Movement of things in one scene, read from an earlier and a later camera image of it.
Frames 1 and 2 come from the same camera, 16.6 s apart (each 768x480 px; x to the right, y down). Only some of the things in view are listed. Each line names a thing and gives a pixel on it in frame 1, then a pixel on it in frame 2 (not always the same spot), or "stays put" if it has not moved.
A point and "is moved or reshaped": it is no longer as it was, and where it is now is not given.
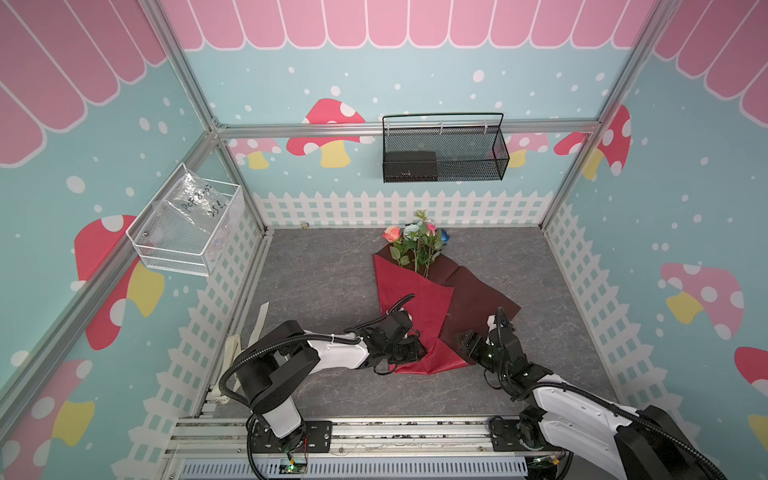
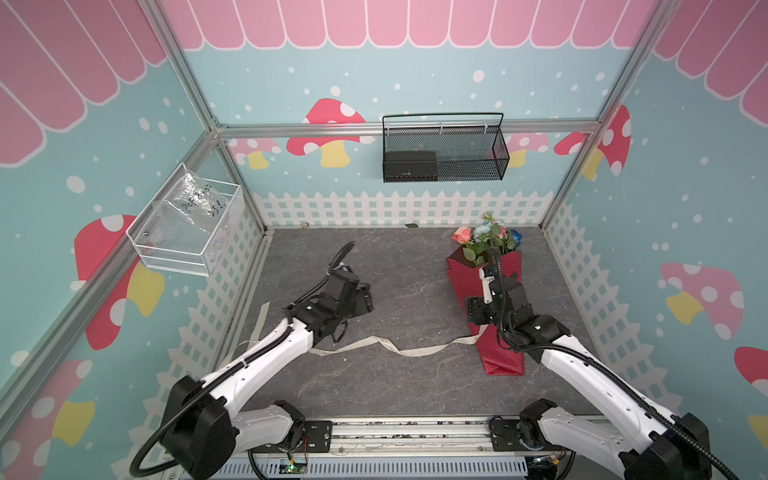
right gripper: [484, 347] to [498, 279]
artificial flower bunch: [411, 232] to [481, 231]
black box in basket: [410, 166] stays put
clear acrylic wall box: [189, 225] stays put
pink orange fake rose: [392, 233] to [463, 234]
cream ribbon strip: [233, 348] is moved or reshaped
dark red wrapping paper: [449, 301] to [514, 262]
